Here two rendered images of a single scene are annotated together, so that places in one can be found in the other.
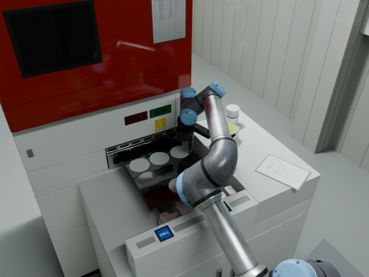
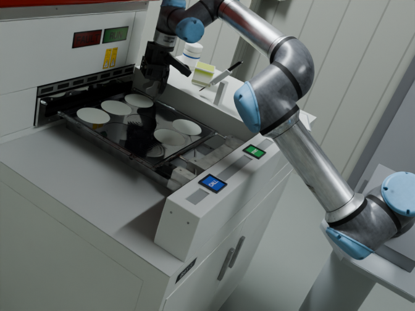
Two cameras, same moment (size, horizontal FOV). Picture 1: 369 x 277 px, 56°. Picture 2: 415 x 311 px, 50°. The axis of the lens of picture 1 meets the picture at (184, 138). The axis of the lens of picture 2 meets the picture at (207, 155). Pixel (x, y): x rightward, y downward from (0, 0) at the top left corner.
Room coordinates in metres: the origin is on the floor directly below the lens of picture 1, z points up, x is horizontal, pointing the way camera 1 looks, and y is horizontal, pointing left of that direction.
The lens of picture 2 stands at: (0.12, 0.71, 1.55)
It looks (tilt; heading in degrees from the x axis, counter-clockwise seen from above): 29 degrees down; 320
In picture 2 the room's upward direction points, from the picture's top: 18 degrees clockwise
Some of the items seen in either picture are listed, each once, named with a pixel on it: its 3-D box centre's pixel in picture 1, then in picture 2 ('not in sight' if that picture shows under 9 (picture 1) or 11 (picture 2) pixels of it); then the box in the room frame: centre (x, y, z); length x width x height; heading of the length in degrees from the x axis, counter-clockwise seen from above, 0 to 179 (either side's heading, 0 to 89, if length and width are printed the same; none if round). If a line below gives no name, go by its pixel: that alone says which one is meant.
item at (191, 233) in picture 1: (194, 232); (228, 187); (0.88, -0.04, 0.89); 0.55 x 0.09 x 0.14; 119
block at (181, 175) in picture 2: (167, 221); (186, 178); (0.93, 0.07, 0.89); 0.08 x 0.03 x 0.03; 29
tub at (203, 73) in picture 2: (229, 133); (202, 74); (1.40, -0.23, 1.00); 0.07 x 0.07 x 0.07; 56
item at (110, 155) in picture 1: (148, 148); (89, 96); (1.40, 0.19, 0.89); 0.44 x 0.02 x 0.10; 119
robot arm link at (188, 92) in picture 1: (188, 100); (171, 15); (1.36, -0.02, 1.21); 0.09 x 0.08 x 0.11; 0
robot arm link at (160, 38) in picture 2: not in sight; (165, 38); (1.36, -0.02, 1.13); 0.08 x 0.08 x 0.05
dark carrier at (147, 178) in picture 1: (168, 171); (142, 122); (1.23, 0.07, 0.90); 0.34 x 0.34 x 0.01; 29
